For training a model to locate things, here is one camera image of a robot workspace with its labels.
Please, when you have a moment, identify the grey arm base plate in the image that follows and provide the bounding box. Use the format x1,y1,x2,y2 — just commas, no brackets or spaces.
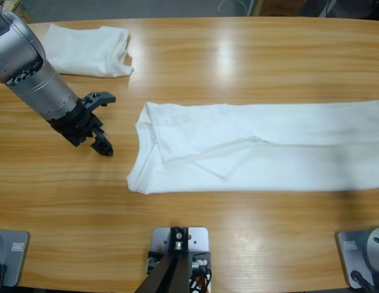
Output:
334,229,379,289
0,230,31,287

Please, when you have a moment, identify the white t-shirt with black logo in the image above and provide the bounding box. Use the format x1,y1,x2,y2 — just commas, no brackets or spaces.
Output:
126,101,379,196

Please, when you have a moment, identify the orange cable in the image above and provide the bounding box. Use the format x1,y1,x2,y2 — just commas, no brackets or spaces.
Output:
189,273,212,293

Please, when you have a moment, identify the grey metal stand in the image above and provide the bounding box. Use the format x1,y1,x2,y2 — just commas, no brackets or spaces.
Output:
317,0,335,18

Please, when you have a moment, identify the dark camera mount post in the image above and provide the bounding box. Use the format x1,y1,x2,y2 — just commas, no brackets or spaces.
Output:
137,226,190,293

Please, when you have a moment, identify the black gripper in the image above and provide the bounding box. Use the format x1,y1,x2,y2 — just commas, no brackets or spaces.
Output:
49,102,115,157

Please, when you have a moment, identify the brown cardboard box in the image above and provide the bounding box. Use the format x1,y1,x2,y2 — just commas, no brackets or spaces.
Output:
264,0,306,16

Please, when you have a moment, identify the folded white t-shirt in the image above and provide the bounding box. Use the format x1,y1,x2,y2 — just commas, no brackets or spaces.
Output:
42,24,135,79

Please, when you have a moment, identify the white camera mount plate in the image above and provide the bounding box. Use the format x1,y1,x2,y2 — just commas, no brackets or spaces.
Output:
151,226,210,254

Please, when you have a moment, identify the wooden pallet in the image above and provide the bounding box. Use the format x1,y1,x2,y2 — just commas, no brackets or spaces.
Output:
4,0,35,24

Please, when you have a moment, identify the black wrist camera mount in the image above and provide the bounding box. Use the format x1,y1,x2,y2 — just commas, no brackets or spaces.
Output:
81,90,117,111

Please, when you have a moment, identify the black mount clamp bracket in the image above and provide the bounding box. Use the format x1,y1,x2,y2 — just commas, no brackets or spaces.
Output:
146,250,213,293

